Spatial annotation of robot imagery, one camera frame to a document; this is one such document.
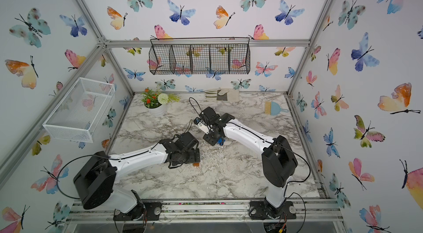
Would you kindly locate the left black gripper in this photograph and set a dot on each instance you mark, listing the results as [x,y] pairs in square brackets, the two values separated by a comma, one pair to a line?
[193,158]

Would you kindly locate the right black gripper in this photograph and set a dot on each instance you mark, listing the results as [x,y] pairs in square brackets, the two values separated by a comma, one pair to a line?
[215,137]

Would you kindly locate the long blue lego brick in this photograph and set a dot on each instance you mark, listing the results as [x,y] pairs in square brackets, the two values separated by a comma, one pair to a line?
[221,141]

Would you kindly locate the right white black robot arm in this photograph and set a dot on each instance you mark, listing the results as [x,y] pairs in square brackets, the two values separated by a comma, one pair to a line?
[278,159]

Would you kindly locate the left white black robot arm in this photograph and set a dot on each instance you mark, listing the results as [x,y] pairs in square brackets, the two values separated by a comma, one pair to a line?
[96,182]

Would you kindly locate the potted flower plant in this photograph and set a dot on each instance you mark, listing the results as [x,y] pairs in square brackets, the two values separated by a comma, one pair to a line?
[156,102]

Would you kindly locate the blue dustpan brush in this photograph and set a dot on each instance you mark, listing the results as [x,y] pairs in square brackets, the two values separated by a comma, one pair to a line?
[273,109]

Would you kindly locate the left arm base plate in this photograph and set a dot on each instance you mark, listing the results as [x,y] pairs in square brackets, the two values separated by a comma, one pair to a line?
[146,212]

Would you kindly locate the black wire wall basket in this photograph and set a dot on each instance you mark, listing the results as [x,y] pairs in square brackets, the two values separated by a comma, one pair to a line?
[200,56]

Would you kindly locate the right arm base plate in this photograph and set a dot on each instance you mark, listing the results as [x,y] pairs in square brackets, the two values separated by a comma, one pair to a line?
[262,210]

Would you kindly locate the white mesh wall basket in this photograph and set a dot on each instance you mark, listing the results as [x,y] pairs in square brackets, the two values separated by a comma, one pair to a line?
[77,115]

